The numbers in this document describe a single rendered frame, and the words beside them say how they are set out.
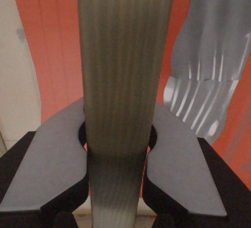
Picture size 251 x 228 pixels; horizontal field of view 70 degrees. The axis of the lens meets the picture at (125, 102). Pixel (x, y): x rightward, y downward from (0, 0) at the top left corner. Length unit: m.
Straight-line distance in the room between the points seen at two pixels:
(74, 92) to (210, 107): 0.14
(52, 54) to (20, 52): 0.03
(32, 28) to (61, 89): 0.06
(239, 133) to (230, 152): 0.03
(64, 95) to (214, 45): 0.15
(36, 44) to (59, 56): 0.02
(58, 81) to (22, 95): 0.04
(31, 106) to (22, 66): 0.04
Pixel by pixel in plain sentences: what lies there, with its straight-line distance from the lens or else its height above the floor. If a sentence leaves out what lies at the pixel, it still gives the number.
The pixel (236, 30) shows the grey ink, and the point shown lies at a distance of 0.19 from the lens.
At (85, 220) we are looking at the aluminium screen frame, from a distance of 0.36.
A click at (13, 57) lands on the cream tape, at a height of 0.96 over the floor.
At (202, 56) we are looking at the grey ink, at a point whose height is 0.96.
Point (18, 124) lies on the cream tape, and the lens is 0.24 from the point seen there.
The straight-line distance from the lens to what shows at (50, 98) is 0.20.
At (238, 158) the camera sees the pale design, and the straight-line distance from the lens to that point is 0.29.
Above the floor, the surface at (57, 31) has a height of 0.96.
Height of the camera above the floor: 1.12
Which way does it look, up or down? 59 degrees down
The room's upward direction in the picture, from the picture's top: 179 degrees clockwise
